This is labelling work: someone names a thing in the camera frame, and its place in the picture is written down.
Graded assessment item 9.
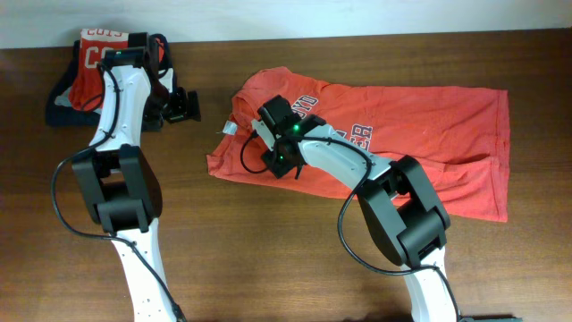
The red McKinney Boyd t-shirt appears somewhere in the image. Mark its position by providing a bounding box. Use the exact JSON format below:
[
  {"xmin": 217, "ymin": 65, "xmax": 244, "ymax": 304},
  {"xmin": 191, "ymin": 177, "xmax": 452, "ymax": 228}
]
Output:
[{"xmin": 206, "ymin": 67, "xmax": 510, "ymax": 222}]

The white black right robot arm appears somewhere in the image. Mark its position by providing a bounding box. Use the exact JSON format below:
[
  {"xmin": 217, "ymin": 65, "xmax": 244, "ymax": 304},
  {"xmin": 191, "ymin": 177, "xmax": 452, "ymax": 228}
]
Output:
[{"xmin": 252, "ymin": 96, "xmax": 461, "ymax": 321}]

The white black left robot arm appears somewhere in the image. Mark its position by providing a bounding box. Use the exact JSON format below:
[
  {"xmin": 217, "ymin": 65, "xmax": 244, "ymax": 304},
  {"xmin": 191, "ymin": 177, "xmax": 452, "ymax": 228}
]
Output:
[{"xmin": 66, "ymin": 32, "xmax": 201, "ymax": 321}]

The folded red soccer shirt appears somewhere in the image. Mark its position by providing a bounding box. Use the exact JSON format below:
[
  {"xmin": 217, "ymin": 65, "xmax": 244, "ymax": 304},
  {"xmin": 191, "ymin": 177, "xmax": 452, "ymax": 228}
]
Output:
[{"xmin": 68, "ymin": 29, "xmax": 151, "ymax": 112}]

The folded light blue shirt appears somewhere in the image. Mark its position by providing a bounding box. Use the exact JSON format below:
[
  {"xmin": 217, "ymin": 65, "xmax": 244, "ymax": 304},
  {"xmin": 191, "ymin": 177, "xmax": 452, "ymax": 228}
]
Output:
[{"xmin": 54, "ymin": 87, "xmax": 102, "ymax": 115}]

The folded navy blue shirt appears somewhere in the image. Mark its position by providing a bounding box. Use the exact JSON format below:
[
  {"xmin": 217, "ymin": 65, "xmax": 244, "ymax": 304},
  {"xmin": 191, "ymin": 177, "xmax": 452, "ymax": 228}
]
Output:
[{"xmin": 45, "ymin": 33, "xmax": 173, "ymax": 131}]

